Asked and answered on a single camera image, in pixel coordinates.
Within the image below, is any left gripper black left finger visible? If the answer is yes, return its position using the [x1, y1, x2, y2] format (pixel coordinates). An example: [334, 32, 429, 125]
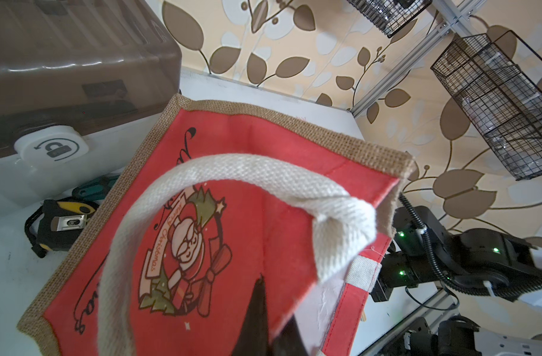
[232, 277, 269, 356]

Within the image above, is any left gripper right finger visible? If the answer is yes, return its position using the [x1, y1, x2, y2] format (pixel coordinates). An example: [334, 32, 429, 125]
[270, 316, 308, 356]

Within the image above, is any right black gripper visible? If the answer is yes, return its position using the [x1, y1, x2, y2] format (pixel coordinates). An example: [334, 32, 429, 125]
[370, 206, 453, 303]

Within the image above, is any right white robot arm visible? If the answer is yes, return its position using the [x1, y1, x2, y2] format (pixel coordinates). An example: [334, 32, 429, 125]
[367, 194, 542, 355]

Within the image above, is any yellow black tape measure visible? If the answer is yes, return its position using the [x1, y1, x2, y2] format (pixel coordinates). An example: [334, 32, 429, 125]
[24, 197, 99, 258]

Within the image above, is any right black wire basket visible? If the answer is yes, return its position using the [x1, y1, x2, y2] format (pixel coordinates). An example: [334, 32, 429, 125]
[431, 30, 542, 180]

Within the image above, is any black wire basket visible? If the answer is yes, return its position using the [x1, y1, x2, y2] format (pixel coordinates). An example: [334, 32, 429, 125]
[431, 30, 542, 180]
[347, 0, 433, 39]

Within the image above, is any teal handled screwdriver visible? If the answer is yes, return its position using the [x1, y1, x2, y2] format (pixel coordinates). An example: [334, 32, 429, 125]
[72, 175, 119, 201]

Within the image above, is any back black wire basket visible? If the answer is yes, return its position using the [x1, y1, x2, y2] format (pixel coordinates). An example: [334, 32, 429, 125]
[347, 0, 433, 39]

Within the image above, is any brown toolbox with white handle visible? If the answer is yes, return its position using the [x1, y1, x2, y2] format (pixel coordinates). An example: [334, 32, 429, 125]
[0, 0, 183, 172]

